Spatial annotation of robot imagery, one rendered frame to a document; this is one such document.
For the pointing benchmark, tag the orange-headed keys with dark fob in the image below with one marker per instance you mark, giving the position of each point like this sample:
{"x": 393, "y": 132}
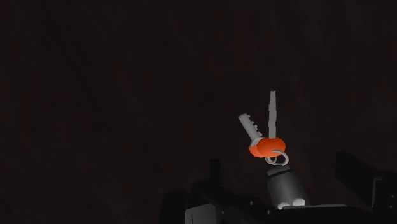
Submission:
{"x": 270, "y": 147}

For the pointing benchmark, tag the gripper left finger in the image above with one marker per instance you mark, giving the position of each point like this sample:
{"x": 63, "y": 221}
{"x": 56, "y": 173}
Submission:
{"x": 214, "y": 198}

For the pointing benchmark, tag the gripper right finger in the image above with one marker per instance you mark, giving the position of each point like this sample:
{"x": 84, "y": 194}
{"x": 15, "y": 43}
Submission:
{"x": 356, "y": 173}

